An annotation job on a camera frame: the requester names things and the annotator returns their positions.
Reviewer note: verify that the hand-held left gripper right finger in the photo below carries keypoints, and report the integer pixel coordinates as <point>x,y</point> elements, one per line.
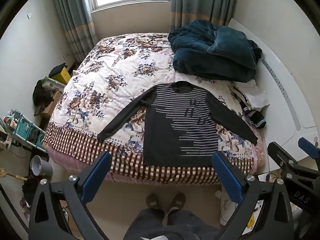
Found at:
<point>227,177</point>

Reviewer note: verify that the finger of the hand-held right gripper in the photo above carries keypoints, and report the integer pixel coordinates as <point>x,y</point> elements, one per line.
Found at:
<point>308,145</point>
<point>282,156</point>

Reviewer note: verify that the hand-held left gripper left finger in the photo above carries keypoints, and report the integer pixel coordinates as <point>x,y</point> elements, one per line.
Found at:
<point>96,176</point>

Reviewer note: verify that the black grey-striped sweater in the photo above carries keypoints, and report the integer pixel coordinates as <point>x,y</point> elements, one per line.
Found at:
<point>175,130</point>

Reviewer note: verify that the white clothes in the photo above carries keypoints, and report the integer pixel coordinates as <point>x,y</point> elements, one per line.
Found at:
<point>255,95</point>

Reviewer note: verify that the grey cup-shaped bin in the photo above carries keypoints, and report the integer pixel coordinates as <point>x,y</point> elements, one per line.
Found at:
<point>44,170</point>

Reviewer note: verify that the person's right slipper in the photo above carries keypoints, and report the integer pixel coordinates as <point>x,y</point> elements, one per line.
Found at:
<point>177,201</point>

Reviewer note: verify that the person's slipper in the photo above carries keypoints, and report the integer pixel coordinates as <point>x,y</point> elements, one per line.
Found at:
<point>154,201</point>
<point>177,201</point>

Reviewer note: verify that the person's left slipper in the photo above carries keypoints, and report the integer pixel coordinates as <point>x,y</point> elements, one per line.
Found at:
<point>154,201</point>

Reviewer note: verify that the person's dark pants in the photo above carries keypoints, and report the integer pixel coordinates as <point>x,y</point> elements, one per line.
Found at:
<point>172,225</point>

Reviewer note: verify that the cardboard box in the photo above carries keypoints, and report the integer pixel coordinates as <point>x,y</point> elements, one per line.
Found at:
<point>48,110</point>

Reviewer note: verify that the white headboard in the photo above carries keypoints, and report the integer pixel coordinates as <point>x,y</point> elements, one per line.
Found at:
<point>287,62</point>

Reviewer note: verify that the teal storage rack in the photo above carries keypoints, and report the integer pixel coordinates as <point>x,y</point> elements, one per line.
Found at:
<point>25,128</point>

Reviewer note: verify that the black cloth bundle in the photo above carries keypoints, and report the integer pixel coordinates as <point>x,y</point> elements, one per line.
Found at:
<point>41,95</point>

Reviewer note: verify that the white plastic basket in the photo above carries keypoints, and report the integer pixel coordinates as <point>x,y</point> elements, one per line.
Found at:
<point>57,85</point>

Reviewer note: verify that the yellow box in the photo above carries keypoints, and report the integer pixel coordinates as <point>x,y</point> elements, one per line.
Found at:
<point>63,77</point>

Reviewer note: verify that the floral plush blanket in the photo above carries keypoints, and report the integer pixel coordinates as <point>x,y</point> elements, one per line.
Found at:
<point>112,67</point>

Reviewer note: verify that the dark teal plush blanket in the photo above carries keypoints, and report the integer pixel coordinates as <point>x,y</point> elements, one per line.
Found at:
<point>212,55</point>

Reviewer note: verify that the grey-blue curtain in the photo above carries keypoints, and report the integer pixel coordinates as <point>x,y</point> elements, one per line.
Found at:
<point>195,2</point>
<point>72,17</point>

